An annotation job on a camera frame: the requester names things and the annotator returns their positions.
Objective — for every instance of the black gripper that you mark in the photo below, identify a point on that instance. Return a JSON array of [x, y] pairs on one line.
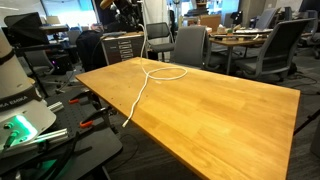
[[119, 9]]

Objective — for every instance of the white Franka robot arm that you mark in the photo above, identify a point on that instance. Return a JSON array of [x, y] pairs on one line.
[[16, 83]]

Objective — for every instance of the black mesh office chair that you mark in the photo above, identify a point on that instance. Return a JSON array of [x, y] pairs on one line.
[[158, 31]]

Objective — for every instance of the grey drawer cabinet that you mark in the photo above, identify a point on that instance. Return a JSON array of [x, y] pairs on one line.
[[123, 50]]

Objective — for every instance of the grey fabric office chair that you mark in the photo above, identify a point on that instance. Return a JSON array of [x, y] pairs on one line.
[[190, 46]]

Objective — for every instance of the brown cardboard box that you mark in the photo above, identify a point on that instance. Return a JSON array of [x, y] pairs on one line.
[[210, 22]]

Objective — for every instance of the wooden office desk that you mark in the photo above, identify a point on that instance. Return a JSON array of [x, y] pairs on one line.
[[233, 41]]

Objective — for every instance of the aluminium extrusion bar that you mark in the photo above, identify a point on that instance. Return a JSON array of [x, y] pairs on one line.
[[53, 135], [56, 107]]

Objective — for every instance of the white papers stack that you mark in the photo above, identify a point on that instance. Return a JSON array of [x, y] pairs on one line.
[[253, 31]]

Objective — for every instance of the black robot cart platform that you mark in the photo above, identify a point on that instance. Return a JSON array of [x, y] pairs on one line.
[[100, 146]]

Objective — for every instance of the grey armrest office chair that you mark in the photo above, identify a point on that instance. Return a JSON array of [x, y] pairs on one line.
[[280, 43]]

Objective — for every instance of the black tripod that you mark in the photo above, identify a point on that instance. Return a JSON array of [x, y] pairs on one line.
[[306, 121]]

